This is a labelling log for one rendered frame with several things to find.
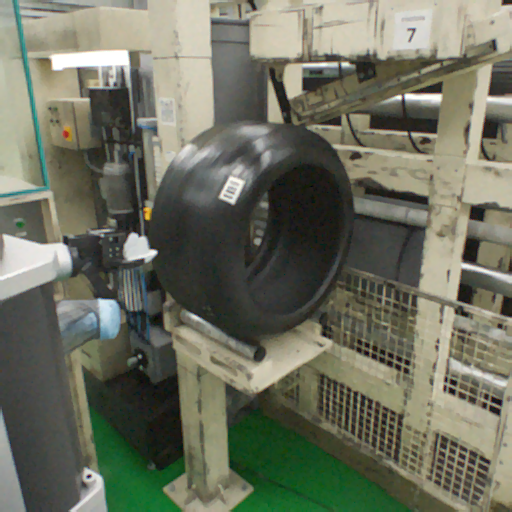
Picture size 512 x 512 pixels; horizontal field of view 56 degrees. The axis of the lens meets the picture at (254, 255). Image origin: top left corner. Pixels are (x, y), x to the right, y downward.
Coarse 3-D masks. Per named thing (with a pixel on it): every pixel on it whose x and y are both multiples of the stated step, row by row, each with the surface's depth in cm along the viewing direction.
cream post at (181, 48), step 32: (160, 0) 130; (192, 0) 130; (160, 32) 134; (192, 32) 133; (160, 64) 137; (192, 64) 135; (160, 96) 141; (192, 96) 138; (160, 128) 145; (192, 128) 141; (160, 160) 150; (192, 384) 172; (224, 384) 180; (192, 416) 179; (224, 416) 184; (192, 448) 185; (224, 448) 189; (192, 480) 193; (224, 480) 194
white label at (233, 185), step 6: (228, 180) 110; (234, 180) 109; (240, 180) 109; (228, 186) 109; (234, 186) 109; (240, 186) 108; (222, 192) 109; (228, 192) 109; (234, 192) 108; (222, 198) 109; (228, 198) 108; (234, 198) 108
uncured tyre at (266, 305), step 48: (192, 144) 124; (240, 144) 114; (288, 144) 117; (192, 192) 114; (240, 192) 110; (288, 192) 161; (336, 192) 138; (192, 240) 112; (240, 240) 112; (288, 240) 165; (336, 240) 153; (192, 288) 118; (240, 288) 116; (288, 288) 157; (240, 336) 127
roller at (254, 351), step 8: (184, 312) 150; (184, 320) 150; (192, 320) 147; (200, 320) 145; (200, 328) 144; (208, 328) 142; (216, 328) 140; (216, 336) 139; (224, 336) 137; (232, 336) 136; (232, 344) 135; (240, 344) 133; (248, 344) 131; (256, 344) 131; (240, 352) 133; (248, 352) 130; (256, 352) 129; (264, 352) 131; (256, 360) 129
